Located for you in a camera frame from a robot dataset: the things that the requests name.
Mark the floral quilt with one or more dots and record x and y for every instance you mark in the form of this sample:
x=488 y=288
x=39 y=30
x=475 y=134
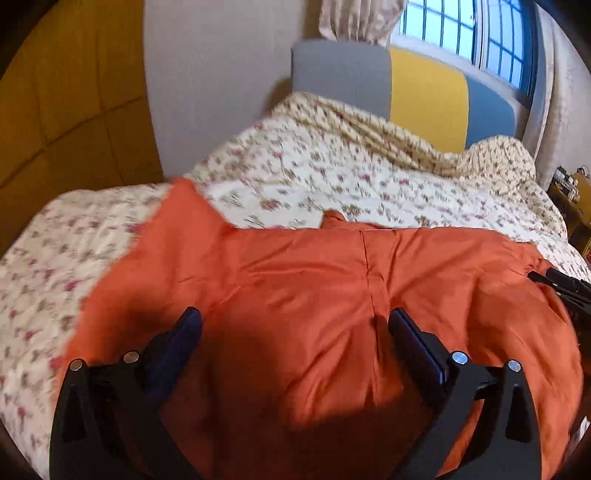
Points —
x=323 y=161

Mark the orange padded jacket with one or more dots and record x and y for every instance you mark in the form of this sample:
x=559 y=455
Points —
x=300 y=277

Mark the grey yellow blue headboard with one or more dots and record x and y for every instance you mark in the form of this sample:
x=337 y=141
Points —
x=429 y=92

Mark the wooden desk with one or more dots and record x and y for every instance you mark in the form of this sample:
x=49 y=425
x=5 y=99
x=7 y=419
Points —
x=575 y=217

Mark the wooden wardrobe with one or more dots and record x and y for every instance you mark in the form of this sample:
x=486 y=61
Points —
x=69 y=92

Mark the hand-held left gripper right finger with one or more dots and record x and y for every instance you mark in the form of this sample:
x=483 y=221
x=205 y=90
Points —
x=415 y=341

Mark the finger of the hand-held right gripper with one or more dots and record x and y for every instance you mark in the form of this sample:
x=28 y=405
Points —
x=561 y=282
x=561 y=273

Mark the barred window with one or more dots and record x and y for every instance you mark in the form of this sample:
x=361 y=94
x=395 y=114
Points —
x=443 y=23

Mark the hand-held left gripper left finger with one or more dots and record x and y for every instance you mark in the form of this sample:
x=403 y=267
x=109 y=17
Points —
x=178 y=341

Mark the patterned curtain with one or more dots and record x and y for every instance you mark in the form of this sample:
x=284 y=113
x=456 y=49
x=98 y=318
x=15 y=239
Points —
x=563 y=115
x=360 y=21

